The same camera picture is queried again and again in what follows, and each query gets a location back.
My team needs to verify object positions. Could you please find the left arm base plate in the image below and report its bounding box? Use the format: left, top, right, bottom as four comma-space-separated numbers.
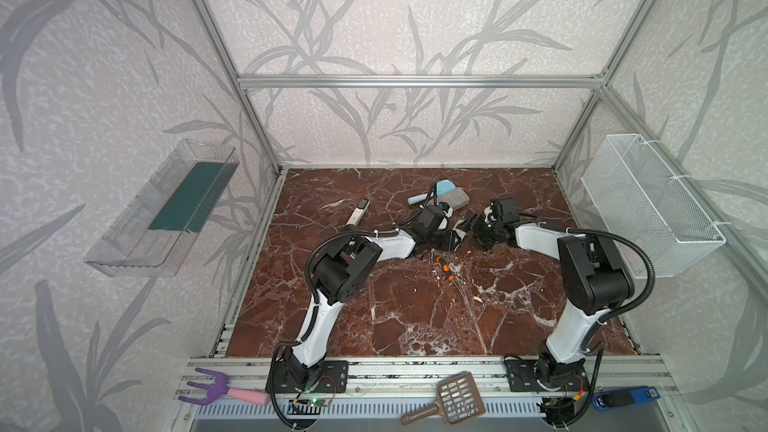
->
266, 360, 349, 394

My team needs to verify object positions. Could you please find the blue black device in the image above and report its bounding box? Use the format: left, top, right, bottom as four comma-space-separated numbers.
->
592, 386, 660, 412

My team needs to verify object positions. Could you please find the slim white remote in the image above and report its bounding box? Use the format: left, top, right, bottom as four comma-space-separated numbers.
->
345, 198, 370, 228

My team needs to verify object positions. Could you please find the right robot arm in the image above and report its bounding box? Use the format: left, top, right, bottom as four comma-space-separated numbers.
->
468, 198, 655, 390

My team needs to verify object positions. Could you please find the clear plastic wall shelf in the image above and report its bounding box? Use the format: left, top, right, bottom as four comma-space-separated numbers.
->
85, 139, 240, 278

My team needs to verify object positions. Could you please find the grey stone block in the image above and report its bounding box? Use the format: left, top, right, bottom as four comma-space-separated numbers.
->
440, 187, 470, 211

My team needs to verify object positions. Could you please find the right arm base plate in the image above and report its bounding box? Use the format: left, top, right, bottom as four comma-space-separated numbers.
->
502, 355, 589, 395

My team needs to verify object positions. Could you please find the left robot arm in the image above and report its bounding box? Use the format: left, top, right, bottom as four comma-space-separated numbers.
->
274, 202, 461, 388

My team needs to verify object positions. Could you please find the brown slotted scoop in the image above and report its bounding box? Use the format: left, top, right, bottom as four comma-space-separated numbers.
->
401, 372, 486, 425

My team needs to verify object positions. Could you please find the purple pink garden fork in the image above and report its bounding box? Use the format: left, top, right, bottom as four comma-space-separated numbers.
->
178, 367, 270, 406

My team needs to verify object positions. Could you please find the white wire basket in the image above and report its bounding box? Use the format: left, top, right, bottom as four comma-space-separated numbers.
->
582, 134, 726, 278

